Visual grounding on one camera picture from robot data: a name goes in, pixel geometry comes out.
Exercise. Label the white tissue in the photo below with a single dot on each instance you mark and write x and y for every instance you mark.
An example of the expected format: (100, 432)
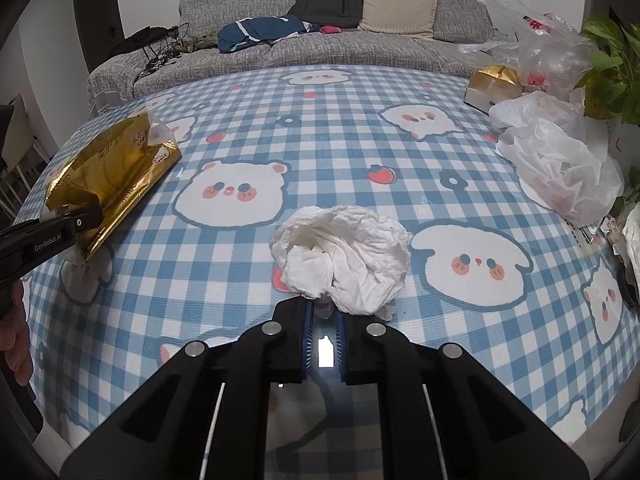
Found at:
(349, 255)

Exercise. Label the gold foil snack bag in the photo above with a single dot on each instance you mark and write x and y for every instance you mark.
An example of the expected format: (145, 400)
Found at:
(113, 172)

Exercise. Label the dark blue jacket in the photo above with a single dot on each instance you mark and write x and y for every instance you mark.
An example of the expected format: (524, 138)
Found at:
(250, 32)

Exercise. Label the green potted plant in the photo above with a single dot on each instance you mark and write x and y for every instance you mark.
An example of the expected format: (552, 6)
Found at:
(612, 83)

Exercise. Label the gold small box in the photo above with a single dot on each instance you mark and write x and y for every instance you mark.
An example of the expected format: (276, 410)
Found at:
(491, 85)

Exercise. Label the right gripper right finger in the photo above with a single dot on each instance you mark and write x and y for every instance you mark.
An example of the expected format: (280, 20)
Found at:
(341, 344)

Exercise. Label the white plastic bag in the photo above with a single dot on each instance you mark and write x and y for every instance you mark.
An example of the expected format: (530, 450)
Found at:
(560, 155)

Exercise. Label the clear plastic bag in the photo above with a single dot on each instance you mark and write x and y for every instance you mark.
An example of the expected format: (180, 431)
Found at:
(547, 53)

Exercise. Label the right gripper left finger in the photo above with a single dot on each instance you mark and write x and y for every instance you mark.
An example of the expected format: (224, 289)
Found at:
(307, 338)

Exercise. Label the pink cloth on sofa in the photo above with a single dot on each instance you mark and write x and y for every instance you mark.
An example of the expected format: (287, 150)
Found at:
(330, 30)

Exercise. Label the left hand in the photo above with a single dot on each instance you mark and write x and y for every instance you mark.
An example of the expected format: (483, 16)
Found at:
(15, 343)

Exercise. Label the beige cushion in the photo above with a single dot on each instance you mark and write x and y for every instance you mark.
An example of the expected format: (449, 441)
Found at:
(412, 18)

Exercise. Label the blue checkered tablecloth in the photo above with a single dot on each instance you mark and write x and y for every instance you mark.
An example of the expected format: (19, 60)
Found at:
(323, 181)

